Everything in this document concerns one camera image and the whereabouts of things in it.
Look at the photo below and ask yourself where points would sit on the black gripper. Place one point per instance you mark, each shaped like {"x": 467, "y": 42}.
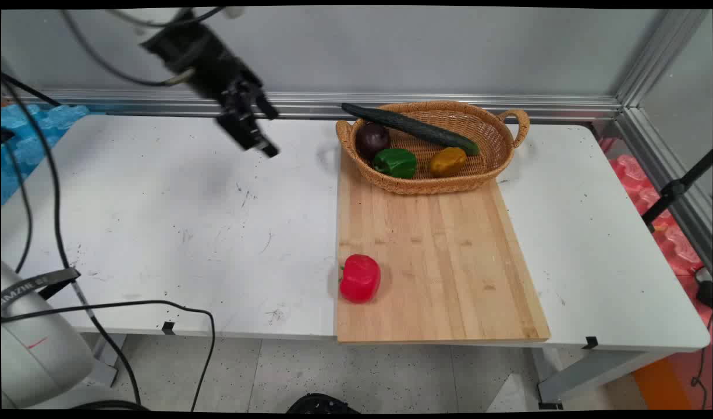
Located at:
{"x": 208, "y": 61}

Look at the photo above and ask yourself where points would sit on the long dark green cucumber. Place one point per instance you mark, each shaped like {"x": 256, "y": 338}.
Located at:
{"x": 411, "y": 127}

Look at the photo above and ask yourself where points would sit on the dark purple eggplant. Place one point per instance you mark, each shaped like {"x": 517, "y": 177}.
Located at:
{"x": 372, "y": 141}

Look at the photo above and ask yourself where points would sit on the green bell pepper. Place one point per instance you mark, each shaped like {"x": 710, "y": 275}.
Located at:
{"x": 396, "y": 163}

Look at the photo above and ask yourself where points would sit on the red bell pepper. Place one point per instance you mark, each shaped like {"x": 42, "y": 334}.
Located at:
{"x": 359, "y": 279}

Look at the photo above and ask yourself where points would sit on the yellow bell pepper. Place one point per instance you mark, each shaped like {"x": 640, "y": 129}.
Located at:
{"x": 447, "y": 162}

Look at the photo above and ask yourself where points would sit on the woven wicker basket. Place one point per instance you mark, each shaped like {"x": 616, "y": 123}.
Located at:
{"x": 443, "y": 183}

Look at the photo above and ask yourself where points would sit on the black tape mark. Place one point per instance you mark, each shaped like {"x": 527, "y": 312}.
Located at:
{"x": 591, "y": 343}
{"x": 168, "y": 327}

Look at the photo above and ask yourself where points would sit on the blue foam sheet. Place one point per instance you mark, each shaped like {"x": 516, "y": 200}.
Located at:
{"x": 30, "y": 139}

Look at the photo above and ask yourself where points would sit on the wooden cutting board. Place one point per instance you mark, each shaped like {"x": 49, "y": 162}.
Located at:
{"x": 437, "y": 262}

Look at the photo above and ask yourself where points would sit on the grey table leg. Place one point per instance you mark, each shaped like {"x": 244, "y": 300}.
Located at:
{"x": 595, "y": 372}
{"x": 109, "y": 361}

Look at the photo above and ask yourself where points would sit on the round black floor object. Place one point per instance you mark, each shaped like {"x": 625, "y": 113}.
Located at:
{"x": 321, "y": 404}

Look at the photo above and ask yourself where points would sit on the red foam sheet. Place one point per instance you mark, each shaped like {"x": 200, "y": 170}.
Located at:
{"x": 647, "y": 192}

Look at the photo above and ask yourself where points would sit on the black tripod stand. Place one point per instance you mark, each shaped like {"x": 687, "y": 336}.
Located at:
{"x": 673, "y": 189}

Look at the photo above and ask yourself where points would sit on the small black box device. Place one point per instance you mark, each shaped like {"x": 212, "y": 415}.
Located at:
{"x": 705, "y": 291}

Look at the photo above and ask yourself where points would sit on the orange floor mat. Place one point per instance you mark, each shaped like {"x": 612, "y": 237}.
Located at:
{"x": 662, "y": 387}

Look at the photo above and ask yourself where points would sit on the aluminium frame rail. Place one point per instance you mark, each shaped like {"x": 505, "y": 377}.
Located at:
{"x": 391, "y": 105}
{"x": 659, "y": 169}

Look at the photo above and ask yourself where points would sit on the aluminium frame post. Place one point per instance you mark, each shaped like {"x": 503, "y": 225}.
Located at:
{"x": 662, "y": 55}

